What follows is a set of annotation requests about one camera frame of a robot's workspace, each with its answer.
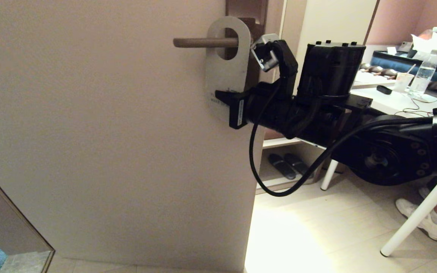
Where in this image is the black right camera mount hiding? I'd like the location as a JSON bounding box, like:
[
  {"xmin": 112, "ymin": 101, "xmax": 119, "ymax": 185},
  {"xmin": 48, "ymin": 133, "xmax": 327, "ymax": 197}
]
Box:
[{"xmin": 266, "ymin": 39, "xmax": 299, "ymax": 101}]

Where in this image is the black right camera cable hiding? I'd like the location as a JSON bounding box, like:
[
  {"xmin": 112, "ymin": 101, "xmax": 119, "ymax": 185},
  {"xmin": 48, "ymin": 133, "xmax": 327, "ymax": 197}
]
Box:
[{"xmin": 249, "ymin": 78, "xmax": 437, "ymax": 198}]

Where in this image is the white table with round legs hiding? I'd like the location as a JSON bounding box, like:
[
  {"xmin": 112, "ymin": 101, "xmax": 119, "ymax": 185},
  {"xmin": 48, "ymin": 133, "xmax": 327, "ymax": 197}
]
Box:
[{"xmin": 320, "ymin": 86, "xmax": 437, "ymax": 257}]

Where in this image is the white topped wall counter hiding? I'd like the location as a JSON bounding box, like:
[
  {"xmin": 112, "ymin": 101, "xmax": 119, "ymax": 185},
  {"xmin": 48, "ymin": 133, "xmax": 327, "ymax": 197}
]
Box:
[{"xmin": 351, "ymin": 71, "xmax": 398, "ymax": 90}]

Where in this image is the white paper cup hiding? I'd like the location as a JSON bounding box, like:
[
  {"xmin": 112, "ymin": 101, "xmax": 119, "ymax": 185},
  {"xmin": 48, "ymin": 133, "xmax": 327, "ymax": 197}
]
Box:
[{"xmin": 393, "ymin": 73, "xmax": 415, "ymax": 94}]

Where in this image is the black earphone cable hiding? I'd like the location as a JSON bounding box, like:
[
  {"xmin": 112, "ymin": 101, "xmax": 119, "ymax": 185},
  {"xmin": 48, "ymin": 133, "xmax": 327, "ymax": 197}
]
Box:
[{"xmin": 404, "ymin": 98, "xmax": 437, "ymax": 117}]

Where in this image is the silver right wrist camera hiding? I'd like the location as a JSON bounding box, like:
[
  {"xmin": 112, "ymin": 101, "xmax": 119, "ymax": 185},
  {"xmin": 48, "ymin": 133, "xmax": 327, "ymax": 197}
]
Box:
[{"xmin": 250, "ymin": 33, "xmax": 280, "ymax": 72}]

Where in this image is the white bench shelf cabinet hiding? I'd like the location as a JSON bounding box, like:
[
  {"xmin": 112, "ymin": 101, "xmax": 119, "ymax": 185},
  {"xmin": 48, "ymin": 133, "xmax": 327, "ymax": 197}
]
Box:
[{"xmin": 256, "ymin": 0, "xmax": 379, "ymax": 195}]

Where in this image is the brown door lock plate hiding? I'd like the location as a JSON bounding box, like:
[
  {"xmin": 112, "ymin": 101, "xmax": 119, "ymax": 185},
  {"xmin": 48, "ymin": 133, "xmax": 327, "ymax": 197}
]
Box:
[{"xmin": 225, "ymin": 0, "xmax": 269, "ymax": 91}]

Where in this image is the blue and white door hanger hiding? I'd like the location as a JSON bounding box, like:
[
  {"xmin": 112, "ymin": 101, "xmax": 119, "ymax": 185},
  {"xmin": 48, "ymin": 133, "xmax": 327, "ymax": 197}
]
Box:
[{"xmin": 204, "ymin": 16, "xmax": 252, "ymax": 124}]

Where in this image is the dark blue long tray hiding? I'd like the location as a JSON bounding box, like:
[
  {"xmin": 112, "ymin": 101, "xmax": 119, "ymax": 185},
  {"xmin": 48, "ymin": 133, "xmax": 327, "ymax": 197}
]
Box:
[{"xmin": 369, "ymin": 50, "xmax": 437, "ymax": 75}]

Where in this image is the black slipper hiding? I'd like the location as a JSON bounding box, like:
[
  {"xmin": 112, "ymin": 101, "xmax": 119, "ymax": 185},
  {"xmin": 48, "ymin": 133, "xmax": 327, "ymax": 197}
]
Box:
[
  {"xmin": 268, "ymin": 153, "xmax": 297, "ymax": 180},
  {"xmin": 284, "ymin": 152, "xmax": 313, "ymax": 179}
]

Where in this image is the clear plastic water bottle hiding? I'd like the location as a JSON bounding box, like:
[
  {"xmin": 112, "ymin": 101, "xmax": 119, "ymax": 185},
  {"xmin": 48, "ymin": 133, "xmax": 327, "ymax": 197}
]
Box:
[{"xmin": 409, "ymin": 49, "xmax": 437, "ymax": 96}]

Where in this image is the white and tan sneaker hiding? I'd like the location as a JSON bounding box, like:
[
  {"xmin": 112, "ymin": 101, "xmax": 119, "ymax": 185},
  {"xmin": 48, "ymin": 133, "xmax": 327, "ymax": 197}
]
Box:
[{"xmin": 396, "ymin": 198, "xmax": 437, "ymax": 242}]

